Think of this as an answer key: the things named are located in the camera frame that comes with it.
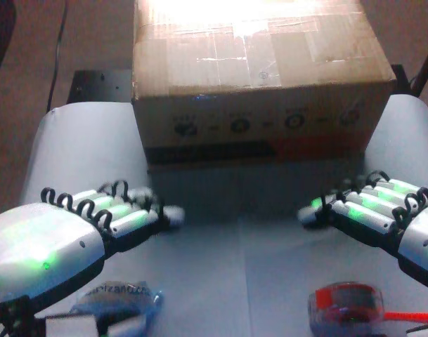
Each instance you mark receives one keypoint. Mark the dark stand leg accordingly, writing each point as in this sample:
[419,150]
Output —
[426,59]

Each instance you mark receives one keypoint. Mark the blue snack packet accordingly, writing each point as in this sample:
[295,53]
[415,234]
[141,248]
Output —
[118,291]

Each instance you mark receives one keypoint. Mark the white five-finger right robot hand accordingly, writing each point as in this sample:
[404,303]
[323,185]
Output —
[368,203]

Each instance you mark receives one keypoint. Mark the white paper sheet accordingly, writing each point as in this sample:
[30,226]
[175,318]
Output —
[234,281]

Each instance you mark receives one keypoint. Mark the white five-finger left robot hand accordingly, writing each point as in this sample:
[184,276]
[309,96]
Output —
[41,238]

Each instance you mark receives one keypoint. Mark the brown cardboard box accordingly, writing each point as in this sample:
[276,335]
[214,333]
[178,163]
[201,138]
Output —
[263,52]

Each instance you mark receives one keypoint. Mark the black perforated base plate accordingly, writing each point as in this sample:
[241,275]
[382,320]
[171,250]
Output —
[94,84]

